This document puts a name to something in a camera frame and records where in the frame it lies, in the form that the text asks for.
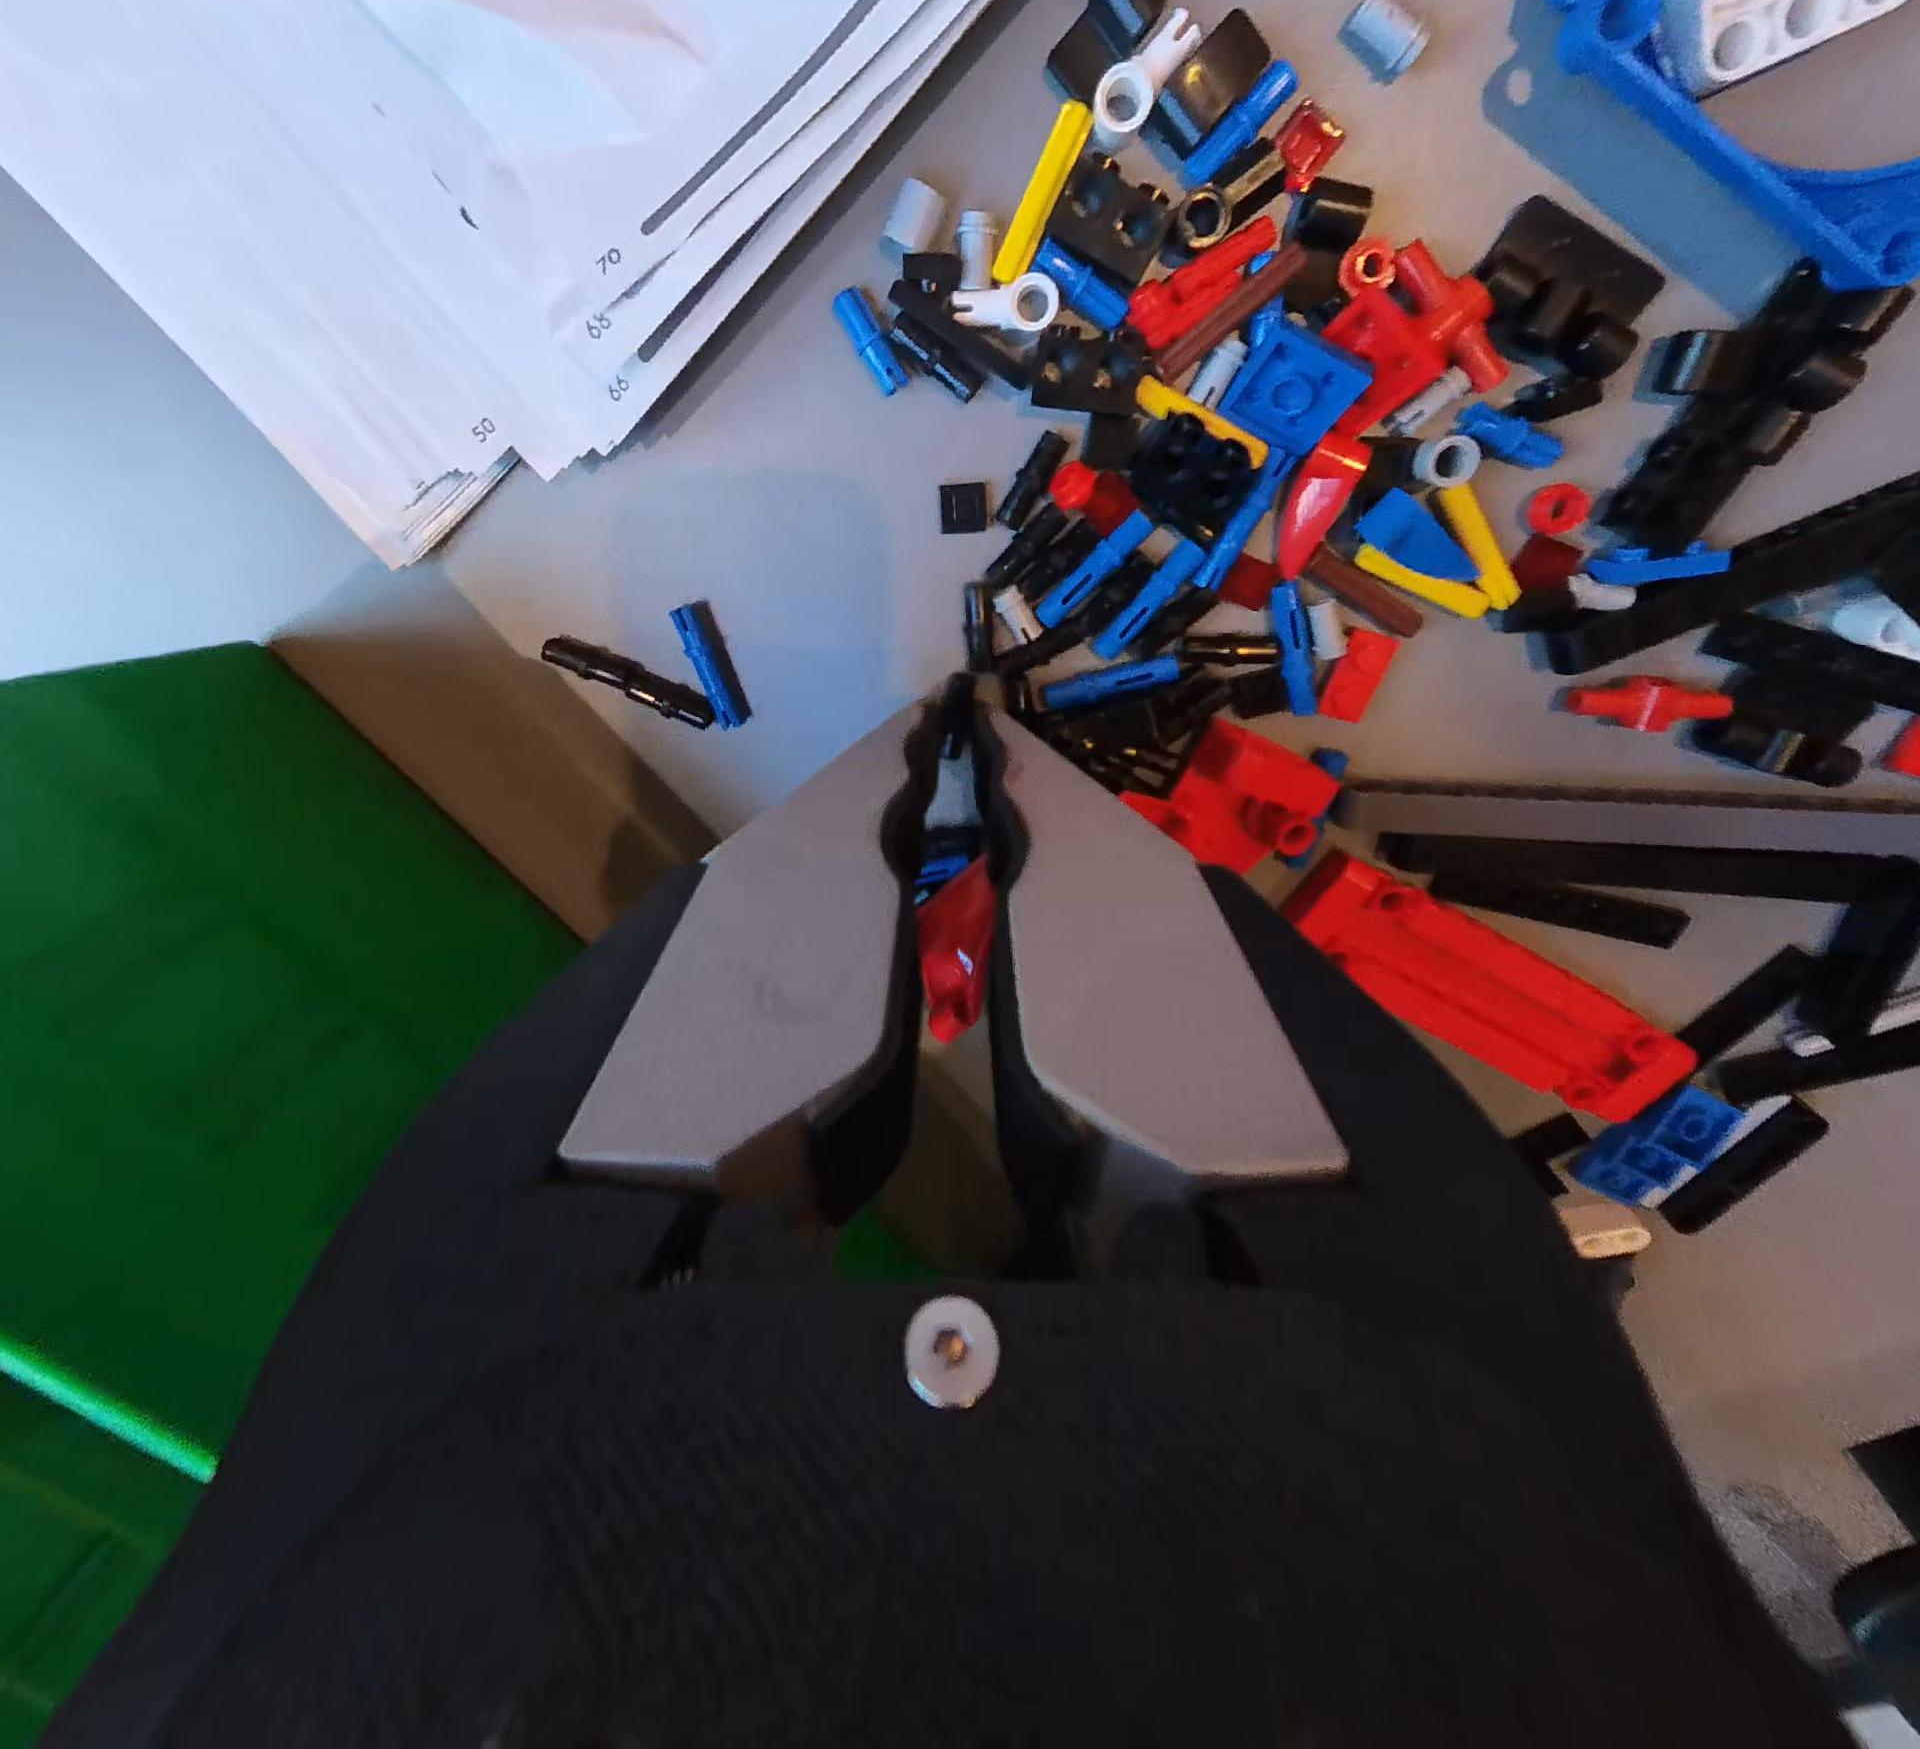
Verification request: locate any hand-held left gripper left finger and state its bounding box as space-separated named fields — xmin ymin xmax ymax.
xmin=555 ymin=700 xmax=963 ymax=1232

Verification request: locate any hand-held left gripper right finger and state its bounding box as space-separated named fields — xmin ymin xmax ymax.
xmin=966 ymin=704 xmax=1351 ymax=1241

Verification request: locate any pile of brick pieces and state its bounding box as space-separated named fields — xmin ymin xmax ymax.
xmin=830 ymin=0 xmax=1920 ymax=1256

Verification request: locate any grey desk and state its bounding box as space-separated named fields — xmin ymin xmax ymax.
xmin=269 ymin=0 xmax=1920 ymax=1749

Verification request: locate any blue connector pin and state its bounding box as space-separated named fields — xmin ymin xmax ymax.
xmin=667 ymin=602 xmax=752 ymax=730

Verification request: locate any long black connector pin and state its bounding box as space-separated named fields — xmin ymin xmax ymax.
xmin=538 ymin=636 xmax=718 ymax=730

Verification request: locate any green storage bin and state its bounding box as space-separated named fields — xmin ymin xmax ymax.
xmin=0 ymin=639 xmax=585 ymax=1749

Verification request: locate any open instruction booklet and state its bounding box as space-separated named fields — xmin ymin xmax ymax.
xmin=0 ymin=0 xmax=1126 ymax=568

